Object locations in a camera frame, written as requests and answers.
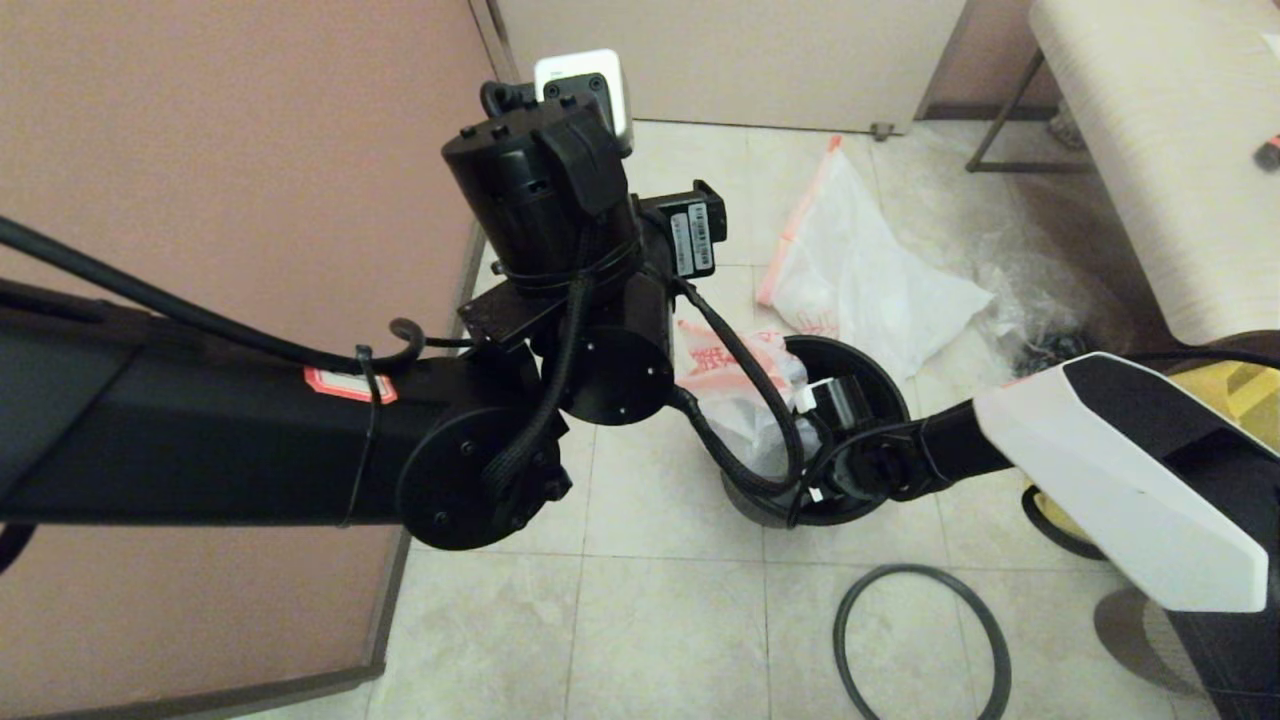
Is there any yellow fabric tote bag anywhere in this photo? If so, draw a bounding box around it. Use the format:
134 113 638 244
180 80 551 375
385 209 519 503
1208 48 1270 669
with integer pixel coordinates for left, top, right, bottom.
1025 360 1280 561

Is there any grey bin rim ring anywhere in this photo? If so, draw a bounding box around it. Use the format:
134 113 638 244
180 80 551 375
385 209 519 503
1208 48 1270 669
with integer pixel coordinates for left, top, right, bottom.
835 565 1011 720

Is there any dark metal table leg frame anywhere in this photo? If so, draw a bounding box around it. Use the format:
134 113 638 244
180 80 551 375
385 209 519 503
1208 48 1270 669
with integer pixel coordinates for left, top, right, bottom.
963 55 1091 179

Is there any grey ribbed round seat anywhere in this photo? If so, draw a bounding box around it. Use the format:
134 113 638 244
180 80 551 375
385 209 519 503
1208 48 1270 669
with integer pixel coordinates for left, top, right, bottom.
1093 588 1236 701

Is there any clear crumpled plastic bag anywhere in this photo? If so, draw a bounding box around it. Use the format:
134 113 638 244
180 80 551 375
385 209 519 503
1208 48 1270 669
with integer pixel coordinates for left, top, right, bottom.
980 230 1131 381

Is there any grey door frame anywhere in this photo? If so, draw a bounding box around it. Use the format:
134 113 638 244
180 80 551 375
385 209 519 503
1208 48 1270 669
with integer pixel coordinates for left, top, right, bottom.
468 0 536 123

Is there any beige wood-grain table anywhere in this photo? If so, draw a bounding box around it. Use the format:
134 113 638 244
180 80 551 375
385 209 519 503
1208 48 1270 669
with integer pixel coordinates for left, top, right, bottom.
1025 0 1280 349

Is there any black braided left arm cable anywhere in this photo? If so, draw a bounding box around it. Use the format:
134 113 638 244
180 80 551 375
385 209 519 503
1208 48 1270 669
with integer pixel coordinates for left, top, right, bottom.
480 228 807 501

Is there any beige door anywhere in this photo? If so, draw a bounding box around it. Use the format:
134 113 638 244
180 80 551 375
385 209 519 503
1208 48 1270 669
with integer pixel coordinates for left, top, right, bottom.
495 0 969 139

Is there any white drawstring trash bag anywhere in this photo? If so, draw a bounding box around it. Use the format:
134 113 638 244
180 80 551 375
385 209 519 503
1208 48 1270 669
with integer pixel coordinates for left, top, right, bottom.
757 138 996 383
675 320 813 481

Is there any black round trash bin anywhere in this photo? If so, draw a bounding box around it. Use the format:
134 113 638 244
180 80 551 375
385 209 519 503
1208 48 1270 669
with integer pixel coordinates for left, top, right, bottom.
720 335 911 528

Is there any dark brown curved furniture base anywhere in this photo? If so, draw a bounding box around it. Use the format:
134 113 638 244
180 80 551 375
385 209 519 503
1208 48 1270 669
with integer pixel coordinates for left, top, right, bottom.
1190 333 1280 363

